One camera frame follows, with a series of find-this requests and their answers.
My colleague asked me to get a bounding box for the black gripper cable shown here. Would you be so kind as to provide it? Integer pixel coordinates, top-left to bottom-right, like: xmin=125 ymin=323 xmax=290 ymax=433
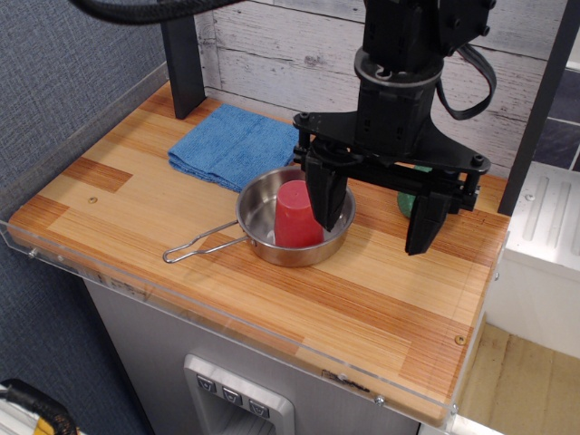
xmin=435 ymin=43 xmax=498 ymax=121

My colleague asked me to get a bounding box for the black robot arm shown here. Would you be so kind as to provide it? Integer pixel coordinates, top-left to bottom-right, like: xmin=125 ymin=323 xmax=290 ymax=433
xmin=294 ymin=1 xmax=497 ymax=255

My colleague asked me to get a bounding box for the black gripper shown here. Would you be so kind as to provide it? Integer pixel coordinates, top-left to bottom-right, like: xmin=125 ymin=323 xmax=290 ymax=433
xmin=294 ymin=79 xmax=490 ymax=256

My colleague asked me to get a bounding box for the black right frame post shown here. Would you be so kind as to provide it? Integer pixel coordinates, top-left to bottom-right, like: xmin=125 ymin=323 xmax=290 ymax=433
xmin=498 ymin=0 xmax=579 ymax=216

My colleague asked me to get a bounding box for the red plastic cup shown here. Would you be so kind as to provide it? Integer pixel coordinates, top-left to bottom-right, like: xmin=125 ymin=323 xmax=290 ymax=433
xmin=274 ymin=179 xmax=324 ymax=248

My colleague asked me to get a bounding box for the silver dispenser panel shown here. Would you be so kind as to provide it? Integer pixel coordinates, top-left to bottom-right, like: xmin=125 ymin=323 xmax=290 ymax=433
xmin=183 ymin=354 xmax=295 ymax=434

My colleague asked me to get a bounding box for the black and yellow object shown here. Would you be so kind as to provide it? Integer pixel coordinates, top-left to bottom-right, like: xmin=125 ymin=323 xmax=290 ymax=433
xmin=1 ymin=379 xmax=82 ymax=434

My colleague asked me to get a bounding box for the green toy broccoli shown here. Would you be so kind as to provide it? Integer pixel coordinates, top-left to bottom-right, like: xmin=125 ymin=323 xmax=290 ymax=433
xmin=397 ymin=165 xmax=432 ymax=218

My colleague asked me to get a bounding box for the blue folded towel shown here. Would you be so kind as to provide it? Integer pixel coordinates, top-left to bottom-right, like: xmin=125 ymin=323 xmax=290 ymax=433
xmin=168 ymin=104 xmax=298 ymax=192

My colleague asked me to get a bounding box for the white toy sink unit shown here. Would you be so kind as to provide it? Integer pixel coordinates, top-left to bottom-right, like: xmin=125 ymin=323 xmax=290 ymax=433
xmin=484 ymin=162 xmax=579 ymax=357

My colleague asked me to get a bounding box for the clear acrylic table guard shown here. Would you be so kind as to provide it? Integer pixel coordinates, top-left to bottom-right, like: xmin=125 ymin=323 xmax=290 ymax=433
xmin=0 ymin=62 xmax=511 ymax=430

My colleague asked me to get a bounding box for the grey toy fridge cabinet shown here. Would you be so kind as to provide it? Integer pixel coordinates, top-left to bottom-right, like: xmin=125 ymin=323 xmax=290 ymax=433
xmin=86 ymin=281 xmax=420 ymax=434

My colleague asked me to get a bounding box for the small steel pan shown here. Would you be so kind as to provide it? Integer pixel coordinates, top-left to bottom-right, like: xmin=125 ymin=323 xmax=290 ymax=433
xmin=162 ymin=166 xmax=356 ymax=267

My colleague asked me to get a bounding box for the black braided cable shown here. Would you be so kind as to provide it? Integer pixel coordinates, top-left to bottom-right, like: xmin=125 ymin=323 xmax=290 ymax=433
xmin=67 ymin=0 xmax=237 ymax=24

